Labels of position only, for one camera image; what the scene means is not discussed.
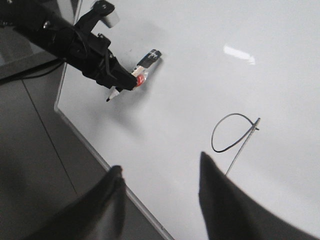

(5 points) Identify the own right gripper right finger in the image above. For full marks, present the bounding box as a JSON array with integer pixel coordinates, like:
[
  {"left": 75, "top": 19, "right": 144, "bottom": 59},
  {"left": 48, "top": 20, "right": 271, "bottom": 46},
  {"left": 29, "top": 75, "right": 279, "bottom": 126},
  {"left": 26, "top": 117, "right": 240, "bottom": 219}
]
[{"left": 198, "top": 151, "right": 315, "bottom": 240}]

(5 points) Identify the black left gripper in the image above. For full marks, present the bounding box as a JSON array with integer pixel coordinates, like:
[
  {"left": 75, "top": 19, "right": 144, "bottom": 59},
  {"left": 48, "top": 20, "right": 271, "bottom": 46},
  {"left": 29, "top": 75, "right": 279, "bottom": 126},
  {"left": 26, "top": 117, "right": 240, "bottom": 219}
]
[{"left": 53, "top": 27, "right": 137, "bottom": 91}]

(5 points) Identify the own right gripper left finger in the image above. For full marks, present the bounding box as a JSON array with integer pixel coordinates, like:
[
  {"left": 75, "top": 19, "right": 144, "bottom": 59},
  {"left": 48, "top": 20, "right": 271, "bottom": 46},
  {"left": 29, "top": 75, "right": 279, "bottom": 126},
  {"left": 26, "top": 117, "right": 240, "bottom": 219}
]
[{"left": 24, "top": 165, "right": 126, "bottom": 240}]

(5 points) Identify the red magnet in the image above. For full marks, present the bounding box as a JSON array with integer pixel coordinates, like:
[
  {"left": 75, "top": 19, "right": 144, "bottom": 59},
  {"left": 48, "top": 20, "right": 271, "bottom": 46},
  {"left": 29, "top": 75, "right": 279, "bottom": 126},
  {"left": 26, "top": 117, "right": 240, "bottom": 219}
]
[{"left": 135, "top": 72, "right": 148, "bottom": 88}]

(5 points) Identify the black whiteboard marker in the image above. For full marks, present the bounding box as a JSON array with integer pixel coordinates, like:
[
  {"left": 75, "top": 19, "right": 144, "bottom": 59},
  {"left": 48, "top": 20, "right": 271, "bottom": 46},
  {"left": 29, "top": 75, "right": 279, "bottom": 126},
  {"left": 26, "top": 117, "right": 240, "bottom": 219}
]
[{"left": 105, "top": 49, "right": 163, "bottom": 103}]

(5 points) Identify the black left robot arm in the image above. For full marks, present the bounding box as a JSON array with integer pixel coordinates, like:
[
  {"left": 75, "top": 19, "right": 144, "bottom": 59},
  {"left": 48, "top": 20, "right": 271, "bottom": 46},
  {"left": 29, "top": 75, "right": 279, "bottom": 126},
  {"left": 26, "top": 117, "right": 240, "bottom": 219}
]
[{"left": 0, "top": 0, "right": 137, "bottom": 240}]

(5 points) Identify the white whiteboard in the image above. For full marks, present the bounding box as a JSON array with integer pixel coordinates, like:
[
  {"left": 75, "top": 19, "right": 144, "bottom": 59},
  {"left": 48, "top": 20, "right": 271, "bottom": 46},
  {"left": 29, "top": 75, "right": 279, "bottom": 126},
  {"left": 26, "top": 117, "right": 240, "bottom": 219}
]
[{"left": 55, "top": 0, "right": 320, "bottom": 240}]

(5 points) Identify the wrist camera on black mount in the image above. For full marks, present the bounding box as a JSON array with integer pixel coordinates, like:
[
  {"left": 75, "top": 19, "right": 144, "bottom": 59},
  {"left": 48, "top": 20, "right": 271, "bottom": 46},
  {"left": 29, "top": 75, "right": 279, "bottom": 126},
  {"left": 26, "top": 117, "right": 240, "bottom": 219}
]
[{"left": 74, "top": 0, "right": 120, "bottom": 34}]

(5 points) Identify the black cable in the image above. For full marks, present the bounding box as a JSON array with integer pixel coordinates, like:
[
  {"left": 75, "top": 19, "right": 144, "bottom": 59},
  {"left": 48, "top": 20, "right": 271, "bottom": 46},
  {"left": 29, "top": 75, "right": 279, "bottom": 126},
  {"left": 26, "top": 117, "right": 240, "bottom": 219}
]
[{"left": 0, "top": 59, "right": 66, "bottom": 82}]

